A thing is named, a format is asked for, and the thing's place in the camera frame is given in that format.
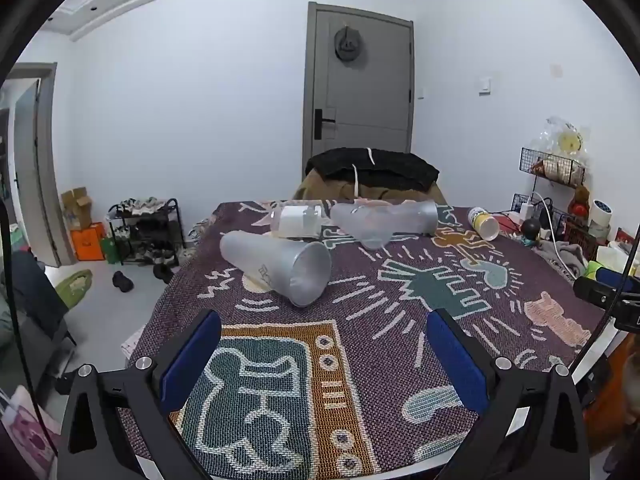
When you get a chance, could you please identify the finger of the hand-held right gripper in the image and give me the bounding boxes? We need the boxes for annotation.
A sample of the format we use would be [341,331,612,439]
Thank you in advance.
[573,267,640,307]

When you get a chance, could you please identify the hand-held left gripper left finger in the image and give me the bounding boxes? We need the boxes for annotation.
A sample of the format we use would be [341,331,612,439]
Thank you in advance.
[56,308,222,480]

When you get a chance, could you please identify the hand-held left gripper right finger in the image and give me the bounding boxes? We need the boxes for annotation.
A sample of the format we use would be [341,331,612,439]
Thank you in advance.
[426,308,592,480]

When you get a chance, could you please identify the large frosted plastic cup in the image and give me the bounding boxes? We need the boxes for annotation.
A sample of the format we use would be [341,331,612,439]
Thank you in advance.
[219,230,332,308]

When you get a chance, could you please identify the yellow and white cup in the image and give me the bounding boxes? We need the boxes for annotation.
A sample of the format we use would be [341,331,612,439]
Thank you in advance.
[467,206,501,242]

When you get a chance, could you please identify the clear plastic cup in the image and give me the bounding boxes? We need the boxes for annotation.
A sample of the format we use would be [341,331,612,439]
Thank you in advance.
[356,209,397,251]

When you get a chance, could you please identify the white tissue box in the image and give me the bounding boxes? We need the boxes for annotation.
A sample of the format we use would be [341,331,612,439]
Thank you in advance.
[597,242,638,273]

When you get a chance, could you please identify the grey cloth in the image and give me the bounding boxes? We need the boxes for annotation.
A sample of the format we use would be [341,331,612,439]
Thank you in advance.
[535,240,588,276]

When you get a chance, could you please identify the white tape roll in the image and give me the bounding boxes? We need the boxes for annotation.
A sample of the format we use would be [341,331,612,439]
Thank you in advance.
[589,199,615,226]

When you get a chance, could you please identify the brown plush toy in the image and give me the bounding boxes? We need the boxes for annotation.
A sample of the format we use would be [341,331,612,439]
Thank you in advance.
[568,185,591,216]

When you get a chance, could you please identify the printed blanket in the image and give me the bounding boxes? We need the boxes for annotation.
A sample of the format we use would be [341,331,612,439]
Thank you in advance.
[127,200,608,478]

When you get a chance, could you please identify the black shoe rack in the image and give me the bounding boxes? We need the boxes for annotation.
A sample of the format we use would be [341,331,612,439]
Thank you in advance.
[108,198,182,266]

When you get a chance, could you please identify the green bag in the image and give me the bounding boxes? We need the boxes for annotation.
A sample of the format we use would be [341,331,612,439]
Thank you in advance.
[100,236,122,265]

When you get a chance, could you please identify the green slipper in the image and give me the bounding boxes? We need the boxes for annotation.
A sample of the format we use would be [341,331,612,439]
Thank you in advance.
[54,269,94,307]

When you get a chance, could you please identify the orange box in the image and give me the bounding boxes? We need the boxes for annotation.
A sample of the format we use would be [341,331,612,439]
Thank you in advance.
[70,223,107,262]

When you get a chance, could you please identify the clear bag with yellow flower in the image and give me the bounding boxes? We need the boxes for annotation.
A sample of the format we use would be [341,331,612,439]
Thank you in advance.
[540,116,587,158]

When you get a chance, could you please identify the dark sofa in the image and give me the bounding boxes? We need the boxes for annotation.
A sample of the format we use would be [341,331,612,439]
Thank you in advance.
[0,250,76,376]

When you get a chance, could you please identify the white clear-lidded container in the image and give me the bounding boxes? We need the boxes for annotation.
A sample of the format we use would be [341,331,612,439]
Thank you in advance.
[277,205,323,240]

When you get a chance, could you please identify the pink bag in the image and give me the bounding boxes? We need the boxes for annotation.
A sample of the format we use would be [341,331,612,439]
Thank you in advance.
[0,385,61,480]

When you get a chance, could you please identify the cardboard box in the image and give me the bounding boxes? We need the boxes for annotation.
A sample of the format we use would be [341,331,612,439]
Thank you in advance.
[61,187,93,231]

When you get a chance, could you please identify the black cloth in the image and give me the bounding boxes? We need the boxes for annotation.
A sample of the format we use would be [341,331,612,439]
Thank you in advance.
[306,147,441,191]

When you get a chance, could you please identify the brown chair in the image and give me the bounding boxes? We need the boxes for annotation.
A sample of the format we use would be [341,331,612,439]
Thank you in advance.
[292,167,446,206]

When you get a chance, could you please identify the open grey door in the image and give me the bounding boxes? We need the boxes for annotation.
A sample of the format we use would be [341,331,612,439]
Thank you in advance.
[0,62,63,268]

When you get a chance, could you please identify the black door lock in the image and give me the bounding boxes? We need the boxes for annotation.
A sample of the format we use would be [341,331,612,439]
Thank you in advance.
[313,108,337,140]

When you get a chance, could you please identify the grey hat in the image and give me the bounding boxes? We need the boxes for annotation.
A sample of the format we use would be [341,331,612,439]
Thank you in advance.
[333,25,363,67]

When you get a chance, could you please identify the thin black cable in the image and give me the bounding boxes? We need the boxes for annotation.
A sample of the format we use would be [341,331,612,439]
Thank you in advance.
[574,224,640,382]

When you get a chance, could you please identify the white cable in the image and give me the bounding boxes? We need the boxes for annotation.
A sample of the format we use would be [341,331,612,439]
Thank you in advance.
[530,191,581,281]

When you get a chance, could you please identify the black wire basket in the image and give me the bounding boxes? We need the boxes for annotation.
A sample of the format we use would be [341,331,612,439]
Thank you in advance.
[511,193,571,233]

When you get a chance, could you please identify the black wire shelf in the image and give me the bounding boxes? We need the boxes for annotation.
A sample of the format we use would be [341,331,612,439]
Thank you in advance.
[520,147,586,188]

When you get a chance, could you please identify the white strap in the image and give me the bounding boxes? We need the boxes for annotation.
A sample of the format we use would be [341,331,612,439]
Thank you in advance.
[352,147,376,201]

